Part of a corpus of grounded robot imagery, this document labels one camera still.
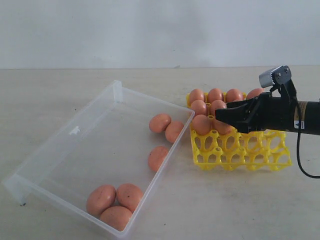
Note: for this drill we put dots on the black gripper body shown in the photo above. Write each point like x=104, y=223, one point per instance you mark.
x=268, y=112

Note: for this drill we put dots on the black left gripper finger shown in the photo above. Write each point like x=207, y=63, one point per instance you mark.
x=243, y=115

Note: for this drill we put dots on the clear plastic storage box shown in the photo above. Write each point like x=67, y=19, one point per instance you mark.
x=107, y=142

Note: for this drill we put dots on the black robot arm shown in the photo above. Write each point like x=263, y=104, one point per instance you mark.
x=307, y=115

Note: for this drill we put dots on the yellow plastic egg tray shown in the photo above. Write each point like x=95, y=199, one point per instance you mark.
x=254, y=150

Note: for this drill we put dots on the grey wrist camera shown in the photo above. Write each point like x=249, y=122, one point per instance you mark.
x=275, y=77

